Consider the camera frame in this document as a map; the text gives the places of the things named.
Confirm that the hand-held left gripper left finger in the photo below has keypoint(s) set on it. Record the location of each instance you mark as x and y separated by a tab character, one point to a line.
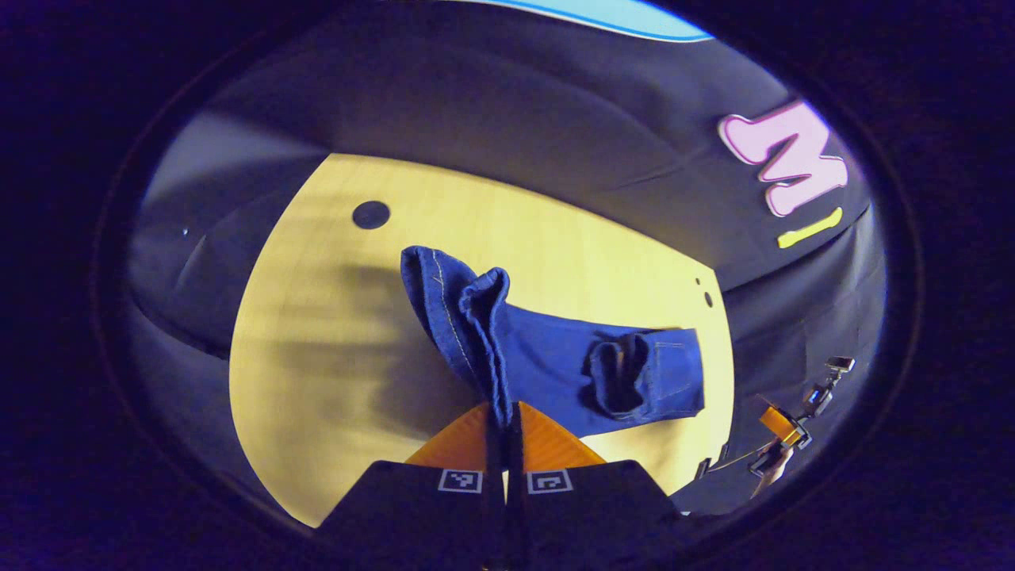
428	515

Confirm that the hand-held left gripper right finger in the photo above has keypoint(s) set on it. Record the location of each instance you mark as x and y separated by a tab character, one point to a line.
587	515

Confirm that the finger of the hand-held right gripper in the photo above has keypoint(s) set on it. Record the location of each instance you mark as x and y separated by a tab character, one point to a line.
779	424

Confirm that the blue jeans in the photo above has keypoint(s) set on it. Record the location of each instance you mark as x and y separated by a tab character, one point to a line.
547	349

